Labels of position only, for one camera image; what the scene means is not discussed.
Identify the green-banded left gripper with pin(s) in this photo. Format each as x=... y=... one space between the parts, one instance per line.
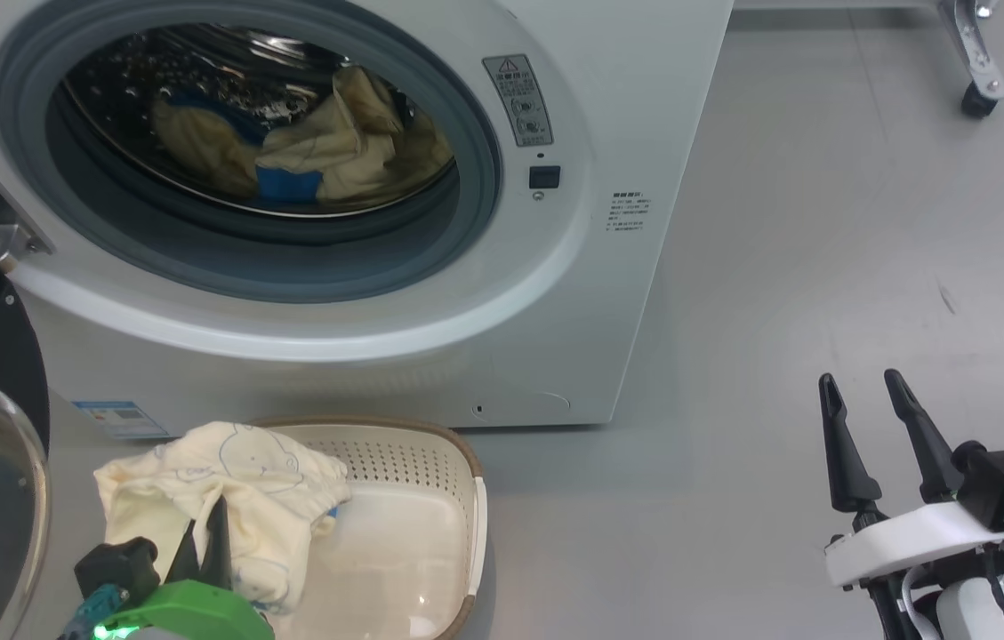
x=190 y=613

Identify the cream bear print garment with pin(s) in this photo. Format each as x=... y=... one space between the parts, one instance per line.
x=261 y=498

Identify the cream perforated laundry basket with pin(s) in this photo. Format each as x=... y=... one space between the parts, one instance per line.
x=404 y=533

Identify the round filter cover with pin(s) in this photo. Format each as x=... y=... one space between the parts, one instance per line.
x=519 y=406

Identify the grey warning sticker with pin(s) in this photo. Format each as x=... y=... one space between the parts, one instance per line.
x=518 y=100

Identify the cream garment with blue trim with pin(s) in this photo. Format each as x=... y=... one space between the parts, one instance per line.
x=341 y=142

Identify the steel washing machine drum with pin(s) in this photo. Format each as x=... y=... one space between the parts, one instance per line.
x=164 y=71

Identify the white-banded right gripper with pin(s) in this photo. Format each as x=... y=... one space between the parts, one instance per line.
x=911 y=542

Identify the blue energy label sticker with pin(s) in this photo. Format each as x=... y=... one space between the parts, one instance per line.
x=121 y=418

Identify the white front-load washing machine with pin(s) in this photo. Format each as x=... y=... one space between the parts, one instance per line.
x=626 y=107

